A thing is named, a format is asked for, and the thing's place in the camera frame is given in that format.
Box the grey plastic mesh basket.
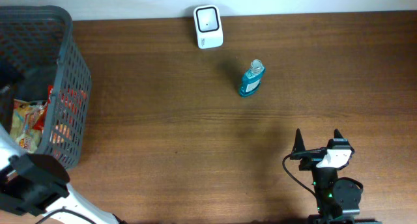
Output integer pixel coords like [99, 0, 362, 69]
[1, 6, 93, 169]

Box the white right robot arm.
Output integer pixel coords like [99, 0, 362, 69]
[282, 129, 378, 224]

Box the cream snack bag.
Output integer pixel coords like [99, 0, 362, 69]
[10, 99, 48, 153]

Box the red skittles candy bag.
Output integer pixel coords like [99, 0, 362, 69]
[33, 85, 87, 143]

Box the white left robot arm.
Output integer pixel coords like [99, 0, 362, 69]
[1, 128, 125, 224]

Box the white barcode scanner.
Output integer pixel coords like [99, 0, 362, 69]
[193, 5, 223, 49]

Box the blue mouthwash bottle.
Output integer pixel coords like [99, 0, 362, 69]
[239, 59, 266, 97]

